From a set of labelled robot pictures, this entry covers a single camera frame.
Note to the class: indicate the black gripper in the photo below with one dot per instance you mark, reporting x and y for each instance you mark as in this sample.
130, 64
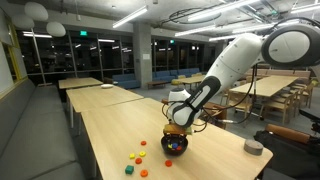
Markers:
170, 136

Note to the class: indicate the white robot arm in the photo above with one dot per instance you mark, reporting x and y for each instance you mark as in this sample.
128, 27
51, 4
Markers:
289, 46

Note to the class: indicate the black bowl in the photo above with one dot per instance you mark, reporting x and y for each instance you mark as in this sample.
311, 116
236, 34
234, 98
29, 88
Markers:
175, 147

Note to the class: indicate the yellow block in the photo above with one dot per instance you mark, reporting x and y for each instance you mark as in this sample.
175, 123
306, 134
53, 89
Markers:
132, 156

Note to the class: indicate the green cube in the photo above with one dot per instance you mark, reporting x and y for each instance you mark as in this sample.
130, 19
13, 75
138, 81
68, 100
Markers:
129, 169

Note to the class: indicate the blue sofa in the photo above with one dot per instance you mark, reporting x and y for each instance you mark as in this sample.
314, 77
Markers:
127, 81

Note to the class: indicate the white plate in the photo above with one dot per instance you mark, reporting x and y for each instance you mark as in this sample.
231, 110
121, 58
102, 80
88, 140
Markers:
106, 86

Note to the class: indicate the grey round speaker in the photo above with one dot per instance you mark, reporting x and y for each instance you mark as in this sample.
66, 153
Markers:
253, 147

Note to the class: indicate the wooden chair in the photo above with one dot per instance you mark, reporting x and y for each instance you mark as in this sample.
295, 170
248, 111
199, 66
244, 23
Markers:
240, 101

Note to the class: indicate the middle wooden table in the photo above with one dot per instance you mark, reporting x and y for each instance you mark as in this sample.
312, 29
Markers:
84, 99

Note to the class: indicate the wooden table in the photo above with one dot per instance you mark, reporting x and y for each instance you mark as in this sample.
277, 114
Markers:
84, 99
78, 82
266, 87

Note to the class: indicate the right wooden table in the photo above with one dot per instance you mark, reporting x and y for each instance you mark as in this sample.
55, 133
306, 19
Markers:
266, 87

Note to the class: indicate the far wooden table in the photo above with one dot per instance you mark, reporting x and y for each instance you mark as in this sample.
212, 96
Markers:
78, 82

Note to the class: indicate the brown leather chair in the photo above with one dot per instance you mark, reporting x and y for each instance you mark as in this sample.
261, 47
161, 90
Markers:
288, 133

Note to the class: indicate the grey bench seat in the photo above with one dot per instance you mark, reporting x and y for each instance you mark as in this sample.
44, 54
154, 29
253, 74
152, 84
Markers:
35, 143

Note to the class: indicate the wrist camera with wood mount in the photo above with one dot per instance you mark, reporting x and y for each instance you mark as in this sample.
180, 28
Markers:
175, 129

